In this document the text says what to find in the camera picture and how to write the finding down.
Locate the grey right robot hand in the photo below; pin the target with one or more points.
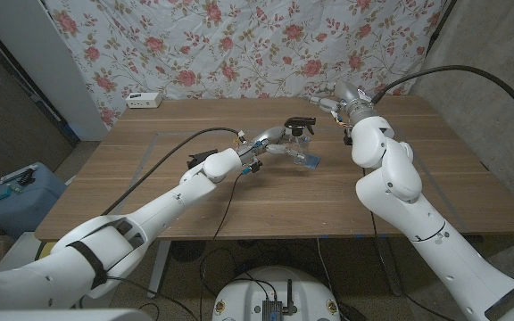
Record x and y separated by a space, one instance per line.
348 96

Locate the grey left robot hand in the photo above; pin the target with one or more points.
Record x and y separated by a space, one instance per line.
270 134

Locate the clear spray bottle black cap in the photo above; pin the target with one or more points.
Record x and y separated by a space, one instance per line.
299 125

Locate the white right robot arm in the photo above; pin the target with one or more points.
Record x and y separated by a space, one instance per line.
408 200

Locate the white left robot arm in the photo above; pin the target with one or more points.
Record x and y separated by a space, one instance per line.
150 218

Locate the black card holder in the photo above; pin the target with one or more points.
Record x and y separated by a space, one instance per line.
200 157

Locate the floral backdrop cloth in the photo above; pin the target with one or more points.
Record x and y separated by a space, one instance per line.
239 44

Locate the grey tape outline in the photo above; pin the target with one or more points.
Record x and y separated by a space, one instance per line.
172 133

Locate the black backdrop stand pole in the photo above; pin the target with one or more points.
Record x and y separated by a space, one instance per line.
442 20

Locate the white power strip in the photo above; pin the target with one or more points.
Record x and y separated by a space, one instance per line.
143 100

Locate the black round fan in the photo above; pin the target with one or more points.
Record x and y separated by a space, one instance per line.
190 249

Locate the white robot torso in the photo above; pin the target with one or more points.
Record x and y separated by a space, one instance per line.
275 290

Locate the white table leg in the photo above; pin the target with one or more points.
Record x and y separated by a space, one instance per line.
159 267

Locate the grey table leg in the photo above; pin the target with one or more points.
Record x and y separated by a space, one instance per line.
391 272

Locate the black clip tool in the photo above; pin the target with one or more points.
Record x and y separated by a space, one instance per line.
26 177

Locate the yellow black floor mat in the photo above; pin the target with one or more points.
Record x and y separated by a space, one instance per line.
46 249

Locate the white flat tool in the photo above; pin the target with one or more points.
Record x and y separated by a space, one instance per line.
18 174

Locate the blue storage case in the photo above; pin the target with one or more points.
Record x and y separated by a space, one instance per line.
20 209

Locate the teal hand tool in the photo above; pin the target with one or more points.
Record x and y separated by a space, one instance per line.
2 195

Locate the white wall panel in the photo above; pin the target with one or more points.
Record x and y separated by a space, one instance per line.
52 67

